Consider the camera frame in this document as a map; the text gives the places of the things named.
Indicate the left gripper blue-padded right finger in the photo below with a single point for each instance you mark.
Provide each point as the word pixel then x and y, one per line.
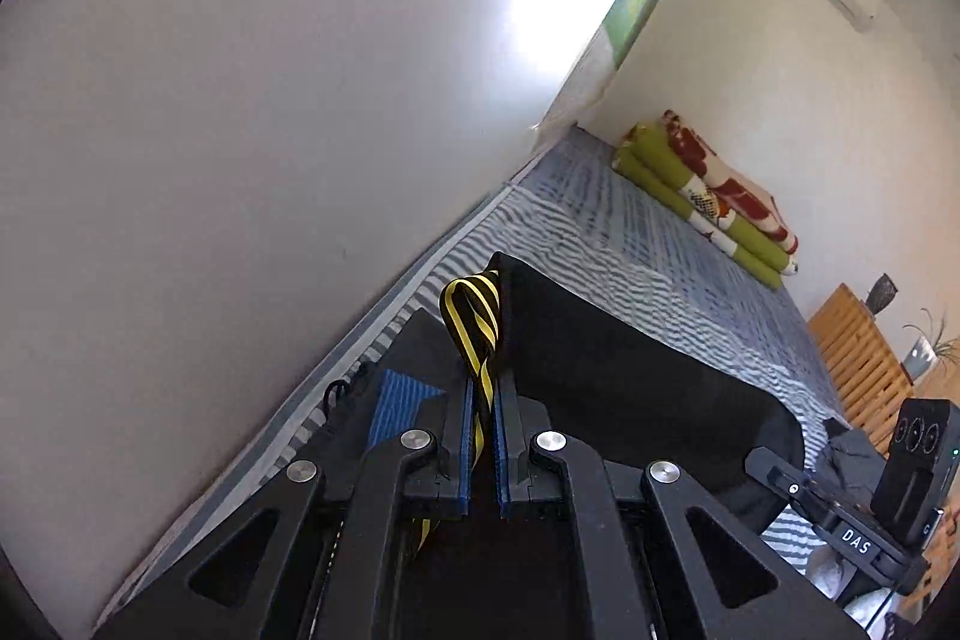
pixel 648 553

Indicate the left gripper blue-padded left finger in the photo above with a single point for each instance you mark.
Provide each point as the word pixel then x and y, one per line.
pixel 314 552

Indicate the black yellow striped pants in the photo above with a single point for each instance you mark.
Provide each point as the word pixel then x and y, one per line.
pixel 630 397

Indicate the right white gloved hand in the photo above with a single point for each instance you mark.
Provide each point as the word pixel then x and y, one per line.
pixel 870 606

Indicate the grey dark jacket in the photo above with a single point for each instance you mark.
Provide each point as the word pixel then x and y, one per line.
pixel 849 460

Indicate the folded blue knit garment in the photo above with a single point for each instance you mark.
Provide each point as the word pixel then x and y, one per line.
pixel 398 404

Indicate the potted spider plant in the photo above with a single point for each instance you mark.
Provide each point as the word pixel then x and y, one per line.
pixel 935 344

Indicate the dark ceramic vase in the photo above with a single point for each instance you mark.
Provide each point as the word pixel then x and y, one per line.
pixel 881 295

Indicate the folded black garment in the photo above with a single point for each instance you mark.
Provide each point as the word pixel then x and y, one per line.
pixel 419 379

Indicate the blue white striped quilt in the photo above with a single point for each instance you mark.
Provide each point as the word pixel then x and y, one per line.
pixel 570 216

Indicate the red floral folded blanket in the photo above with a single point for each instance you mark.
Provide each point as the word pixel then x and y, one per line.
pixel 755 204

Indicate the green folded blanket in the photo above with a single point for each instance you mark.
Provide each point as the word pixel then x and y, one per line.
pixel 645 159

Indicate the black tracking camera module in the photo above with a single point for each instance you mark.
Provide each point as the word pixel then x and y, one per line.
pixel 923 460

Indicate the wooden slatted bed rail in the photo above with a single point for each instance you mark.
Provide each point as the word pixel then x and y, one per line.
pixel 871 385

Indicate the landscape painting wall scroll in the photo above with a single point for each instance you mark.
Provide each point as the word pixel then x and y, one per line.
pixel 591 76

